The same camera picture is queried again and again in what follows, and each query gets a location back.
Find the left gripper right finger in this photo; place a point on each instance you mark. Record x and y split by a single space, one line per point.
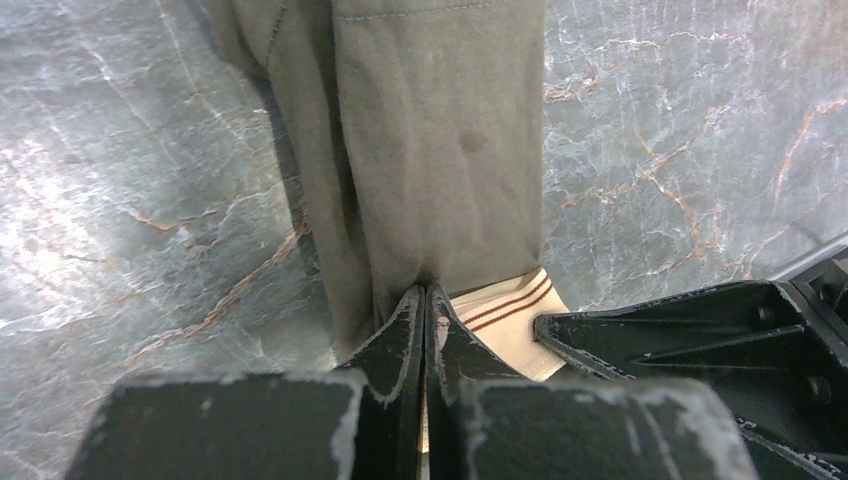
487 421

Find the olive boxer briefs beige waistband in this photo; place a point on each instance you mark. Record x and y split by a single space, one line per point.
417 127

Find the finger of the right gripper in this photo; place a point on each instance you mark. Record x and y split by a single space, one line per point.
775 353

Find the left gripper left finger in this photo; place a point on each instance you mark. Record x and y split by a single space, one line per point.
360 420

